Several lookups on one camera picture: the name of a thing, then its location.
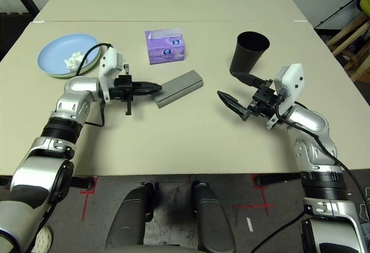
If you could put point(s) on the white floor tape strip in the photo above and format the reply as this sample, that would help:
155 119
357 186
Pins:
250 224

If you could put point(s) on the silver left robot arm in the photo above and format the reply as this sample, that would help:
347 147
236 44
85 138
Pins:
78 88

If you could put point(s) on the white tissue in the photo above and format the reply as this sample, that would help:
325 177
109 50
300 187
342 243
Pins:
73 61

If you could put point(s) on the grey left robot leg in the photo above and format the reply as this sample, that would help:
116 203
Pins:
130 221

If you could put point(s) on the red floor tape corner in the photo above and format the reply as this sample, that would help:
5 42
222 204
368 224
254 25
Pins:
85 204

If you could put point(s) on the black plastic cup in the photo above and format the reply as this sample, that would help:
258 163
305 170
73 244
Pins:
248 53

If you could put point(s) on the white tape piece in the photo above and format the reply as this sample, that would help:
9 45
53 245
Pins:
300 20
39 21

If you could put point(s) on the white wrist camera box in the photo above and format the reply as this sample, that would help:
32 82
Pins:
292 79
111 59

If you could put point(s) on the yellow green round object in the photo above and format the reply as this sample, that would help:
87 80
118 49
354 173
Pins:
364 1

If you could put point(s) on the blue plastic plate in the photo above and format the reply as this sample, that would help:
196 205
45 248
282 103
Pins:
55 53

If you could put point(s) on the grey glasses case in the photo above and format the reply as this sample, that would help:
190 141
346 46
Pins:
179 87

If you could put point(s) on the black table foot bar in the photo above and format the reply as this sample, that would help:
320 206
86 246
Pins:
277 178
84 182

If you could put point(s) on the wooden frame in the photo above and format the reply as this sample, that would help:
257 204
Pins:
347 36

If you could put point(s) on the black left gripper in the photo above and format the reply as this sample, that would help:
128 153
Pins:
122 87

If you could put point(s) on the black foam puzzle mat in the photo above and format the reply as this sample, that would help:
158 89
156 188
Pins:
11 27

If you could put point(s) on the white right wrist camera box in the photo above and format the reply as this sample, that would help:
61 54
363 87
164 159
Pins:
292 79

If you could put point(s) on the grey robot leg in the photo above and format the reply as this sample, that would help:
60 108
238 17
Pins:
130 221
214 221

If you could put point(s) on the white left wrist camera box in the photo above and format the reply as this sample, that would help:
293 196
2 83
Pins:
111 59

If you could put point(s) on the red floor tape cross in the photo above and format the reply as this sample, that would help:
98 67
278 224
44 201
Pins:
264 206

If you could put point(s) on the purple tissue box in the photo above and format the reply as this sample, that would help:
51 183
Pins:
164 52

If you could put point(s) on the grey robot waist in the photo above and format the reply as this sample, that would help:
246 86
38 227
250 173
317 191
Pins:
156 250

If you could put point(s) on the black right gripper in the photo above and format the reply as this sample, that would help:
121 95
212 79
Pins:
263 100

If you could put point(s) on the green plastic plate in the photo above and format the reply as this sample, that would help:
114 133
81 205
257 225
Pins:
65 76

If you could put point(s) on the white mesh shoe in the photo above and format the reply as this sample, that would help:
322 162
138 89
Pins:
44 237

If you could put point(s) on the grey right robot leg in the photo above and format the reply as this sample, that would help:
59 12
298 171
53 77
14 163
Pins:
214 221

